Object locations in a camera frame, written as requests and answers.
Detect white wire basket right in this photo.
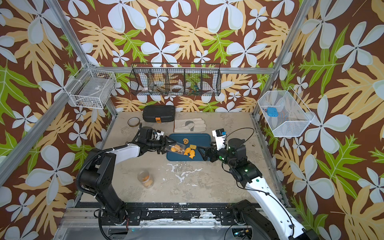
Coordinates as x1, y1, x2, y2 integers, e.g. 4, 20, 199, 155
258, 87, 315, 138

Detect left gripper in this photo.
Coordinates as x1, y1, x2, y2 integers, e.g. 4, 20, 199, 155
147, 135, 177, 154

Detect orange fish cookie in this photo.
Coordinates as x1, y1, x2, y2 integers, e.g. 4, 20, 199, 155
184, 148, 192, 156
189, 150, 196, 159

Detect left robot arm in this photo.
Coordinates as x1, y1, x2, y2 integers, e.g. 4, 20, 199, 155
76, 127, 178, 224

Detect teal plastic tray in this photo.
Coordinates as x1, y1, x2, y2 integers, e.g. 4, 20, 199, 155
166, 133, 211, 162

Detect black wire basket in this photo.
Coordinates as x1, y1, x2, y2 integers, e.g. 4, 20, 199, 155
128, 63, 222, 96

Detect clear jar orange cookies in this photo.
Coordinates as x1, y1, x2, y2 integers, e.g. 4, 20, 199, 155
137, 170, 154, 189

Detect clear jar brown cookies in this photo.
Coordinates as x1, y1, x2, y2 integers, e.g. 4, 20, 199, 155
165, 143, 186, 155

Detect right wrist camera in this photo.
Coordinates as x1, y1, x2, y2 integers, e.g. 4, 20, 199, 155
212, 129, 227, 151

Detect white wire basket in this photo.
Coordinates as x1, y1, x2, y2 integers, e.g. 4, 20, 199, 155
65, 64, 117, 109
258, 87, 315, 138

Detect black tool case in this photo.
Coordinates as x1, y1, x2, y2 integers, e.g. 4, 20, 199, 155
143, 105, 176, 123

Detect brown tape roll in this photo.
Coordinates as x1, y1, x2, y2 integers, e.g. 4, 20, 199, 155
127, 117, 141, 128

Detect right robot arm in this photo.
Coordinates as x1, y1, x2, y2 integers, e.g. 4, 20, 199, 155
197, 138, 319, 240

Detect white wire basket left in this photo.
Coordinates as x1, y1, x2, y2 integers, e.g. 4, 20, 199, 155
65, 64, 117, 109

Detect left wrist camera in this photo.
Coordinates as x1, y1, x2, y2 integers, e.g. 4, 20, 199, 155
153, 130, 164, 141

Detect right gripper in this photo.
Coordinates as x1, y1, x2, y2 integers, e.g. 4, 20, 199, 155
198, 141, 238, 170

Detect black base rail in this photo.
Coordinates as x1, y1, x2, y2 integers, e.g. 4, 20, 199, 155
98, 202, 262, 226

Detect blue object in basket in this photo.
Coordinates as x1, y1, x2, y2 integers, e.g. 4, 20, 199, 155
267, 107, 279, 118

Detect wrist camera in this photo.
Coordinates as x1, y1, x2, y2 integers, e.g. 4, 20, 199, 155
153, 130, 164, 141
212, 129, 227, 151

